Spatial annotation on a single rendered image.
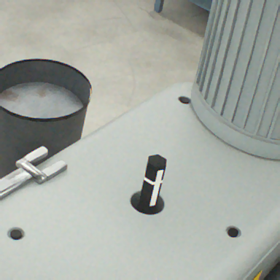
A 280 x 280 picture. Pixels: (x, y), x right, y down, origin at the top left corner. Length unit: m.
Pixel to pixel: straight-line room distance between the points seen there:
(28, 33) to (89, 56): 0.49
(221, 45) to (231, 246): 0.24
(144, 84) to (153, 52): 0.43
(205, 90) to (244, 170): 0.11
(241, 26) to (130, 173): 0.21
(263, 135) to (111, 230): 0.23
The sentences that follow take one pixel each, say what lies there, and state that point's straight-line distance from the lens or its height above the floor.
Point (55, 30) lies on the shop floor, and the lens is 4.71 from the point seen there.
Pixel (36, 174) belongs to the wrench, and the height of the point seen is 1.90.
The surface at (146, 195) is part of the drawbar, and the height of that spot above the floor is 1.91.
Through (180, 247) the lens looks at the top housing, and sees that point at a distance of 0.67.
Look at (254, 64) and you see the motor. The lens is 0.75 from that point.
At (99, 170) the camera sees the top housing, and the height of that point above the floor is 1.89.
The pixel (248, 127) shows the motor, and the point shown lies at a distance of 0.79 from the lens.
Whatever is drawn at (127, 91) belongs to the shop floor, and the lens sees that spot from 4.17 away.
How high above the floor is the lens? 2.38
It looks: 41 degrees down
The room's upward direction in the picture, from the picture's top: 9 degrees clockwise
